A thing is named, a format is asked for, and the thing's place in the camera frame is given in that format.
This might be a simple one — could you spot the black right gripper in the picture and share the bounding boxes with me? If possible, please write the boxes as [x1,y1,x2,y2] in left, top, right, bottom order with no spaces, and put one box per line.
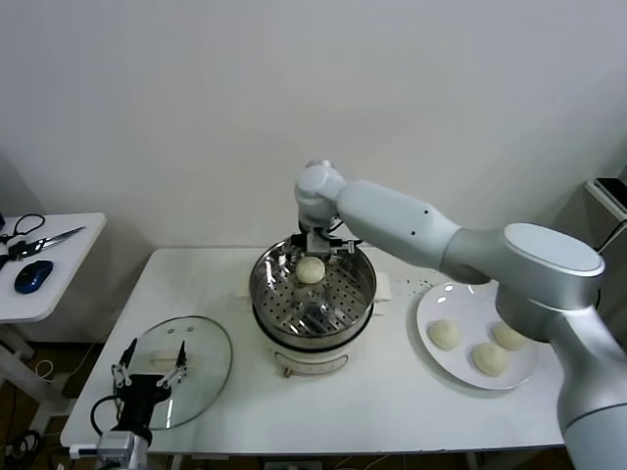
[291,232,330,259]

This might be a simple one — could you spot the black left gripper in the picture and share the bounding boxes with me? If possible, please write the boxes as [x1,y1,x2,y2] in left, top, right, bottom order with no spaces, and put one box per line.
[110,337,190,432]

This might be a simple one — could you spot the white steamed baozi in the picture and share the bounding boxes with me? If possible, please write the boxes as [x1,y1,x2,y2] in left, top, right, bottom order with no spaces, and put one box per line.
[492,322,529,352]
[295,258,326,286]
[428,319,462,353]
[471,342,509,378]

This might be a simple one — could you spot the round glass pot lid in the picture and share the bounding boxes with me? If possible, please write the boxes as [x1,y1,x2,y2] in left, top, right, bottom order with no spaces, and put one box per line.
[113,315,234,432]

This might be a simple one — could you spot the perforated steel steamer basket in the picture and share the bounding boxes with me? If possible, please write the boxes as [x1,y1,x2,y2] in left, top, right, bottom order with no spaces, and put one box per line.
[236,233,393,344]

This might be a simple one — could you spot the white electric cooker pot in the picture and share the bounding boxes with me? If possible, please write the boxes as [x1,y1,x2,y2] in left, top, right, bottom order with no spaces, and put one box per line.
[252,298,391,381]

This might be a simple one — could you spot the small white side table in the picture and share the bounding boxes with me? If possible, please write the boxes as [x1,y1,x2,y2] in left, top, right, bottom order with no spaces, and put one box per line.
[0,212,108,422]

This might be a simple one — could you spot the large white plate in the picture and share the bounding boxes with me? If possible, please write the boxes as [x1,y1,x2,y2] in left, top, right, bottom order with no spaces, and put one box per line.
[415,281,539,392]

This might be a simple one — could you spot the blue computer mouse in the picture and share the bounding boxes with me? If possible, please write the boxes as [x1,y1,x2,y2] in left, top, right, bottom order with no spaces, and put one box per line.
[14,260,55,295]

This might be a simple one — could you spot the silver scissors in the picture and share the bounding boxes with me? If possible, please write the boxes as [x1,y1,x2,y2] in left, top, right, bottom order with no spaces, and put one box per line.
[9,226,88,259]

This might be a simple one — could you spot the white metal stand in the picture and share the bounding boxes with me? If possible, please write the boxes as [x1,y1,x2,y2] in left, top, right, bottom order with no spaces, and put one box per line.
[585,178,627,256]

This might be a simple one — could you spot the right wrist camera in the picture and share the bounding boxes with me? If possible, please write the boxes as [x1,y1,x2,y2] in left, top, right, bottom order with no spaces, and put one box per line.
[328,237,362,257]

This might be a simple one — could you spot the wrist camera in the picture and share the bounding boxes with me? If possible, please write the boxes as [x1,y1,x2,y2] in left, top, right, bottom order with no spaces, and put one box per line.
[68,442,102,460]
[328,237,362,257]

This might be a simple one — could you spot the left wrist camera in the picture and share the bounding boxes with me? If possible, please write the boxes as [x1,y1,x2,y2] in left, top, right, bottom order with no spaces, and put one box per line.
[68,442,102,460]

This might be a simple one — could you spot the white coiled floor cable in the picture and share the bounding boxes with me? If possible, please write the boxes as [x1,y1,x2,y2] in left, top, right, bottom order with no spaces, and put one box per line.
[33,359,58,383]

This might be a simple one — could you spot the black floor cables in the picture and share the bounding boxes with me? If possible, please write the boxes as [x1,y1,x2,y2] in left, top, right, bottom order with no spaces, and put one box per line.
[0,430,45,464]

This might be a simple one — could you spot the black power adapter with cable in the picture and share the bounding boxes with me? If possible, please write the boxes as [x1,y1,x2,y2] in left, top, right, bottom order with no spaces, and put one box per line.
[600,222,627,256]

